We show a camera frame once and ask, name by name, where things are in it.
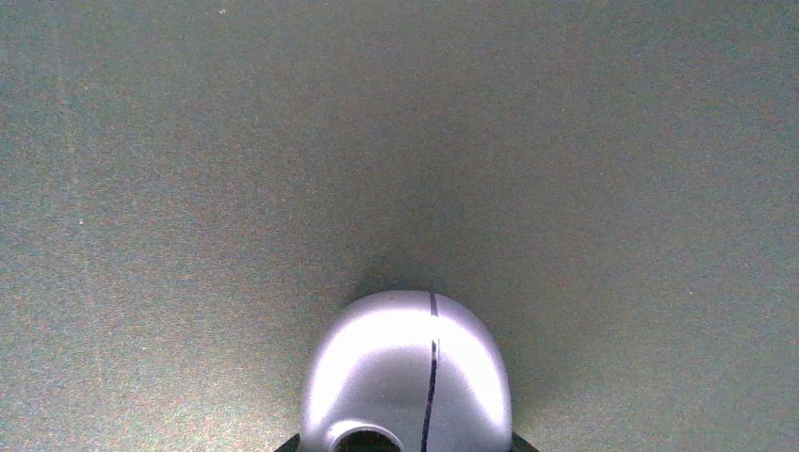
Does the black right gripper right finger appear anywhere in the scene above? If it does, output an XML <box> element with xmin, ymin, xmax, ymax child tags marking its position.
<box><xmin>511</xmin><ymin>432</ymin><xmax>538</xmax><ymax>452</ymax></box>

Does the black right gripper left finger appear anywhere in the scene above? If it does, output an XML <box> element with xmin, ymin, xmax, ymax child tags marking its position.
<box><xmin>274</xmin><ymin>434</ymin><xmax>301</xmax><ymax>452</ymax></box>

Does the lavender earbud charging case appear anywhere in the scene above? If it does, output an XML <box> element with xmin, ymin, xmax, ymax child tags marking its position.
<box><xmin>299</xmin><ymin>290</ymin><xmax>513</xmax><ymax>451</ymax></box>

